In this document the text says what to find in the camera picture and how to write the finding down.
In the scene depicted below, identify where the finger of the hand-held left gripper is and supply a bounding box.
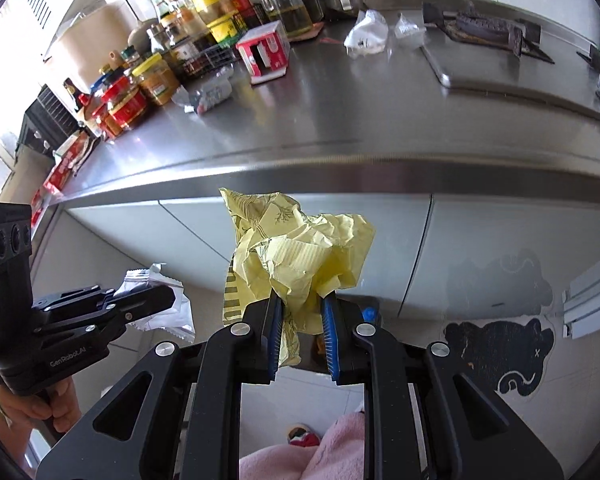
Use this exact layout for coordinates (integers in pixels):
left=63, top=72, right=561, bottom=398
left=32, top=284, right=123, bottom=325
left=36, top=286, right=177, bottom=348

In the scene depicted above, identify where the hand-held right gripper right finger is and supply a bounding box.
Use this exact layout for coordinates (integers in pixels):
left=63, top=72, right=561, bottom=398
left=321, top=294, right=564, bottom=480

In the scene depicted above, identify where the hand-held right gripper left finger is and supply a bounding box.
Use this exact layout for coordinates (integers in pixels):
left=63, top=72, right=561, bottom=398
left=35, top=294, right=286, bottom=480

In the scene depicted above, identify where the white plastic packaging bag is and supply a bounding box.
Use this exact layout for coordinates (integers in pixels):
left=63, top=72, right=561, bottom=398
left=114, top=262, right=197, bottom=342

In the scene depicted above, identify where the large printed yellow paper wrapper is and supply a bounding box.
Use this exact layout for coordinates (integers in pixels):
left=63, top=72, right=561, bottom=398
left=219, top=187, right=377, bottom=367

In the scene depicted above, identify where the clear plastic bottle blue cap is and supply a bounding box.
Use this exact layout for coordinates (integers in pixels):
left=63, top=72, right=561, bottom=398
left=172, top=76, right=236, bottom=115

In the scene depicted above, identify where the person's left hand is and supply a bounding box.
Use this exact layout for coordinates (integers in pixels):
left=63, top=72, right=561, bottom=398
left=0, top=377, right=84, bottom=442

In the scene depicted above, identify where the red slipper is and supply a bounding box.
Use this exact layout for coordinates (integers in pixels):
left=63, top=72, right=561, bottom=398
left=286, top=424, right=322, bottom=449

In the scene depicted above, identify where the red and white snack box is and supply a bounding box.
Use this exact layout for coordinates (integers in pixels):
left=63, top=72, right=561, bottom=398
left=42, top=130, right=96, bottom=195

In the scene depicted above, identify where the black appliance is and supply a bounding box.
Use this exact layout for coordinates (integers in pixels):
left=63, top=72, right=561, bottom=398
left=16, top=85, right=78, bottom=161

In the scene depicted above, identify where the black cat floor mat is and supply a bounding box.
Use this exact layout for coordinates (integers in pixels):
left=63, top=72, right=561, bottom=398
left=442, top=312, right=557, bottom=400

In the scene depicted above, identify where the small red lid jar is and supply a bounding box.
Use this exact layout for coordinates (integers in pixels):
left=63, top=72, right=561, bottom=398
left=90, top=103, right=124, bottom=140

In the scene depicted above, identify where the large red lid jar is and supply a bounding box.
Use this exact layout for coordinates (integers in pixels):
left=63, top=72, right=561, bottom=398
left=101, top=79, right=149, bottom=130

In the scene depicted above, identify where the dark glass bottle red label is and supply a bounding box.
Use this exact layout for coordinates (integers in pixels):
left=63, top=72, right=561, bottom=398
left=62, top=77, right=92, bottom=111

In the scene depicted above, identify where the yellow lid spice jar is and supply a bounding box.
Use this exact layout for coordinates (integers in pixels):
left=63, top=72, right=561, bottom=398
left=131, top=52, right=181, bottom=107

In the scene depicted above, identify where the beige cutting board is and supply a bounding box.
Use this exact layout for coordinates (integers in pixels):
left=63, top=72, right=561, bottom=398
left=42, top=9, right=136, bottom=62

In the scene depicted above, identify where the glass cruet silver cap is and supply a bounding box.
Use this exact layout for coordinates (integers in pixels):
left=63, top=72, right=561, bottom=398
left=145, top=24, right=170, bottom=59

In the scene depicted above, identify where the louvred window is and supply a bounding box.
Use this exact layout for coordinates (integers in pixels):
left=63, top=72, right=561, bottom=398
left=14, top=0, right=62, bottom=32

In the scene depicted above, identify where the pink and white carton box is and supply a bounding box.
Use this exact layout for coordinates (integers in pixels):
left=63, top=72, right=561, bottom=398
left=236, top=21, right=291, bottom=85

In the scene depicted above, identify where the large green label seasoning bottle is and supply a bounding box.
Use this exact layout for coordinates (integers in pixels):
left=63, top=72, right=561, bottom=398
left=176, top=0, right=249, bottom=50

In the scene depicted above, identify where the red coaster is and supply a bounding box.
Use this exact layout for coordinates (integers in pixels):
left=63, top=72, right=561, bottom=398
left=282, top=21, right=327, bottom=42

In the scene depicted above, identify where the crumpled white plastic wrapper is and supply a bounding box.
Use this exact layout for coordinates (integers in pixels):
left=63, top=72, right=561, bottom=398
left=344, top=9, right=389, bottom=56

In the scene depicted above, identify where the steel gas stove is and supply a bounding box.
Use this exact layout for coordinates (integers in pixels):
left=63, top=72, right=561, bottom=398
left=420, top=0, right=600, bottom=127

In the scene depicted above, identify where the clear plastic wrapper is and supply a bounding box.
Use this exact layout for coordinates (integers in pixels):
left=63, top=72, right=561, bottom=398
left=394, top=12, right=427, bottom=50

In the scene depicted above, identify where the black wire basket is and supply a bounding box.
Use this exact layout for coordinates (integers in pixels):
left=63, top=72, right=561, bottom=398
left=176, top=4, right=264, bottom=82

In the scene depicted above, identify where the grey metal rail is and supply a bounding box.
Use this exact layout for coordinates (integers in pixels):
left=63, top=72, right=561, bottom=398
left=561, top=266, right=600, bottom=339

